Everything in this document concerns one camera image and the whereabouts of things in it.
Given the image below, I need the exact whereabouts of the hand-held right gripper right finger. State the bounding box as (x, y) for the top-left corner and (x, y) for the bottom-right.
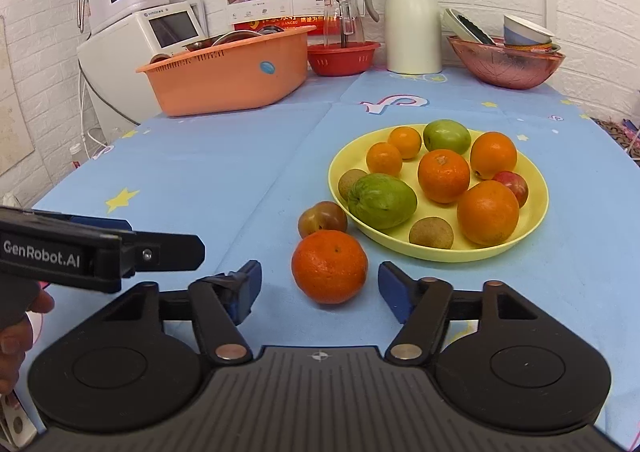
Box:
(377, 260), (543, 365)

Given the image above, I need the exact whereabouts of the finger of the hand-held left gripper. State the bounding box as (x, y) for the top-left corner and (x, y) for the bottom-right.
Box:
(121, 232), (206, 277)
(69, 214), (134, 233)

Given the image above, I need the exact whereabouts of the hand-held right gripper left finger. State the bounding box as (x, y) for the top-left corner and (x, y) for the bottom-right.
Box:
(95, 259), (263, 365)

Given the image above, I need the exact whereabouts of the deep orange tangerine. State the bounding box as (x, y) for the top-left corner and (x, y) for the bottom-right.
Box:
(291, 230), (369, 306)
(417, 149), (471, 204)

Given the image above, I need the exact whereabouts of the brown kiwi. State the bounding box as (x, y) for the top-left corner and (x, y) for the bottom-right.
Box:
(408, 216), (455, 250)
(338, 168), (369, 201)

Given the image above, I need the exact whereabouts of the green mango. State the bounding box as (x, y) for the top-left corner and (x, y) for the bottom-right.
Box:
(347, 173), (418, 230)

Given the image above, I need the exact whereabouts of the brown red plum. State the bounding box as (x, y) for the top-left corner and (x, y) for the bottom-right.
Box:
(298, 201), (348, 239)

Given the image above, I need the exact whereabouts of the large smooth orange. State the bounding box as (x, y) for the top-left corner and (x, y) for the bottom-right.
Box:
(456, 180), (521, 247)
(470, 131), (518, 180)

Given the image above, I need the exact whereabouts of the small orange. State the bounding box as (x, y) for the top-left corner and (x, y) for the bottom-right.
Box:
(387, 126), (423, 161)
(366, 142), (404, 177)

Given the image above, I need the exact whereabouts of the red apple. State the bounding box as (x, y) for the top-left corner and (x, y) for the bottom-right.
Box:
(492, 170), (529, 209)

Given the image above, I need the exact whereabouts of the round green fruit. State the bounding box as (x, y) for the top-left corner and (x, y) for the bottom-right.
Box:
(423, 119), (472, 154)

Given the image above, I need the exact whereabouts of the yellow plastic plate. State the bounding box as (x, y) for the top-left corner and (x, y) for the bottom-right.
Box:
(328, 123), (549, 263)

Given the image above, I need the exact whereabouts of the person's left hand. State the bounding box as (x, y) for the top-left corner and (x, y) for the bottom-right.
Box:
(0, 292), (56, 395)

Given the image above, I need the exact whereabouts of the blue printed tablecloth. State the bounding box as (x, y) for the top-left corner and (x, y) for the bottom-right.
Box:
(0, 67), (640, 448)

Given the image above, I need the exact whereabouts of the white appliance with screen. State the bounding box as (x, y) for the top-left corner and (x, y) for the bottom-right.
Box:
(76, 0), (208, 130)

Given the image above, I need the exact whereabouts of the orange plastic basket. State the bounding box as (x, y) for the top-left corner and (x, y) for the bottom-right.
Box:
(136, 25), (317, 118)

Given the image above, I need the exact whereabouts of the red plastic basket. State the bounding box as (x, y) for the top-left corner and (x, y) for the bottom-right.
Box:
(306, 41), (382, 78)

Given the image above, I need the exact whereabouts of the pink glass bowl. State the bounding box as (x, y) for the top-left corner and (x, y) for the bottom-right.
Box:
(446, 34), (567, 91)

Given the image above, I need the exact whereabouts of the white thermos jug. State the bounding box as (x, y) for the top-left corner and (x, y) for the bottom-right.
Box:
(363, 0), (443, 76)

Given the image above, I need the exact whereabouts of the patterned cloth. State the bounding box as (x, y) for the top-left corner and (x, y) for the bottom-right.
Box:
(590, 117), (640, 168)

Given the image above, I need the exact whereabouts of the white dish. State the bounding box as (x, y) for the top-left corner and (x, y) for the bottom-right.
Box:
(442, 8), (496, 46)

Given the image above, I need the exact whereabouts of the glass jug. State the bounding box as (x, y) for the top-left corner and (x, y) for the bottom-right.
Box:
(322, 0), (343, 48)

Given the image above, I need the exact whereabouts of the clear glass cup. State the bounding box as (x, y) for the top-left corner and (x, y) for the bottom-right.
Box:
(336, 0), (366, 47)

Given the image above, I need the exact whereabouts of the patterned ceramic bowl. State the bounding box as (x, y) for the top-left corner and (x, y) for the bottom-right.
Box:
(504, 42), (562, 54)

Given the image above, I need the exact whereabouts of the white blue ceramic bowl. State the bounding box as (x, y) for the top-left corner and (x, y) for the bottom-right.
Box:
(503, 14), (556, 47)

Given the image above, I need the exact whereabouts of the white cable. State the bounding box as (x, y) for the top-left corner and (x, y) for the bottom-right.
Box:
(80, 127), (113, 158)

